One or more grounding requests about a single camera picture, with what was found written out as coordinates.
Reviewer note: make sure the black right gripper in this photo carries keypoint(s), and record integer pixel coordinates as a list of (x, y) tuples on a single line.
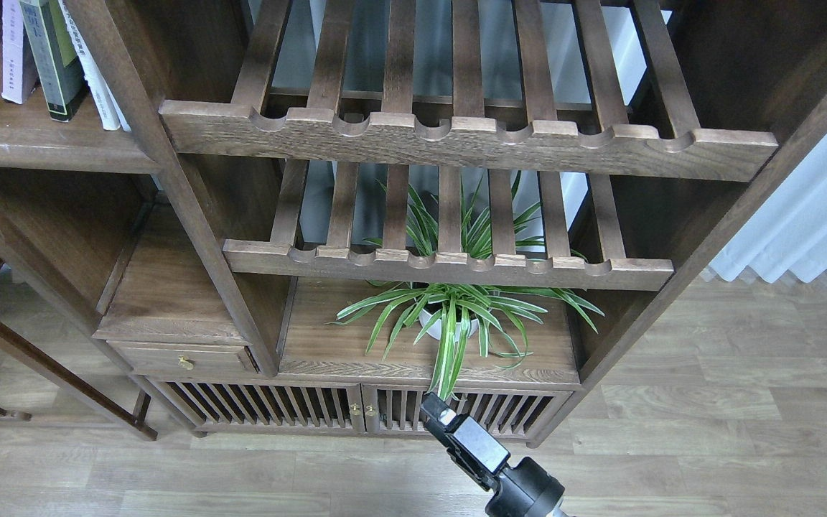
[(524, 490)]

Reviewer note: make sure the black and green book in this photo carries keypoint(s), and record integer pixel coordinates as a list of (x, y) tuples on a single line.
[(56, 60)]

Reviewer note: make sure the white purple-edged book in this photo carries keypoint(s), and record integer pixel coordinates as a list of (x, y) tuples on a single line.
[(19, 73)]

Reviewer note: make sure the green spider plant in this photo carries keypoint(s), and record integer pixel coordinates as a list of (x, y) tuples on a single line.
[(494, 316)]

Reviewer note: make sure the white plant pot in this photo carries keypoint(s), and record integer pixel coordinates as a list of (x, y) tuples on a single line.
[(436, 328)]

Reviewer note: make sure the brass drawer knob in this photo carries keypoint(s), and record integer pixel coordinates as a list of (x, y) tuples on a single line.
[(186, 363)]

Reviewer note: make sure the dark wooden bookshelf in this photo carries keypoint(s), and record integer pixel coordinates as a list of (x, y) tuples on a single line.
[(236, 217)]

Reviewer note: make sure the white curtain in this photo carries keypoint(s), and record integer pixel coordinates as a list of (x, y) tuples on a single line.
[(787, 236)]

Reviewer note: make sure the white upright book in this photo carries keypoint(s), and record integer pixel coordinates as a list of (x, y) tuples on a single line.
[(112, 117)]

